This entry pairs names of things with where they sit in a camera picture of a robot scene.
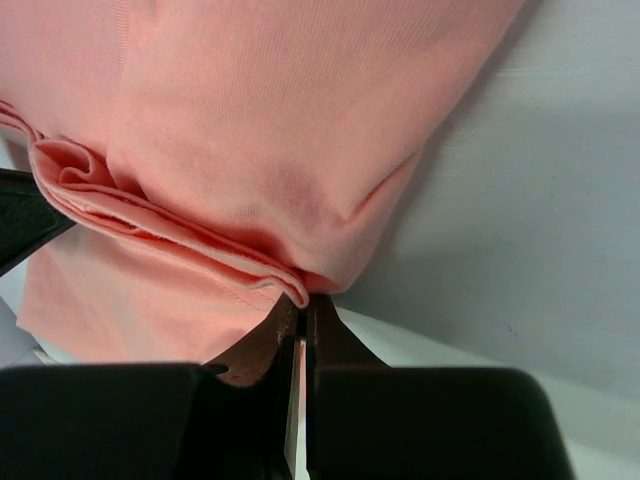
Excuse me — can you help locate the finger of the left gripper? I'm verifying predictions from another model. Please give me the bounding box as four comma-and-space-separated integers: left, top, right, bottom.
0, 168, 76, 276

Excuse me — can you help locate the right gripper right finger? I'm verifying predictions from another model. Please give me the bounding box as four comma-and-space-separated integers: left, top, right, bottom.
306, 296, 390, 479

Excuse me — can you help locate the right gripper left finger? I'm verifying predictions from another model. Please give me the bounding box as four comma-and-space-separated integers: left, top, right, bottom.
204, 295, 300, 479

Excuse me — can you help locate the pink t shirt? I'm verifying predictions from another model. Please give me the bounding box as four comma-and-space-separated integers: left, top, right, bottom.
1, 1, 522, 362

